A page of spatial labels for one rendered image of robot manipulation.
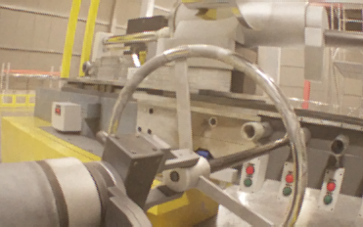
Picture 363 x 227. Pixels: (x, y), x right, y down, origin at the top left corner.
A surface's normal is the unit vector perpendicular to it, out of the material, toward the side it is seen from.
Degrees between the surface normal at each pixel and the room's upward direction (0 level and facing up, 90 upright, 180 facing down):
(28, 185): 42
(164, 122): 90
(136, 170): 109
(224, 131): 90
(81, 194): 63
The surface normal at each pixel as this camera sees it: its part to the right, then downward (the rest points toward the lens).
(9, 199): 0.68, -0.50
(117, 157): -0.62, 0.01
